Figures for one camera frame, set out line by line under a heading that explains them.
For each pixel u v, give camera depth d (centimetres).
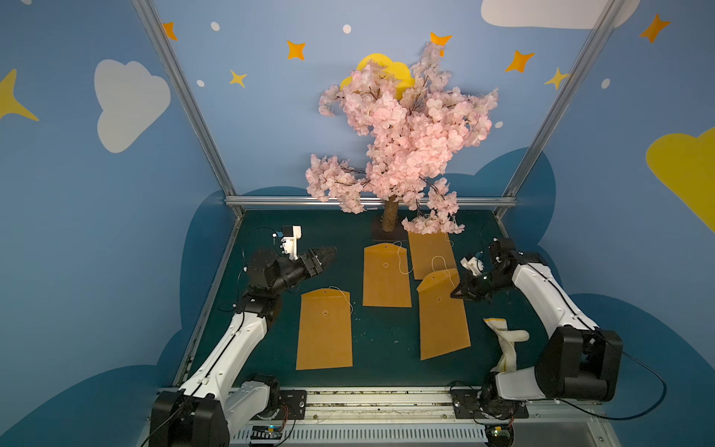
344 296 91
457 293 80
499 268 64
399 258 103
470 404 74
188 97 84
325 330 90
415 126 70
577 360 47
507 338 82
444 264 104
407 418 73
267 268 58
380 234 116
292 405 74
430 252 109
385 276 101
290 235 69
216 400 41
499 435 73
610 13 69
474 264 78
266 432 73
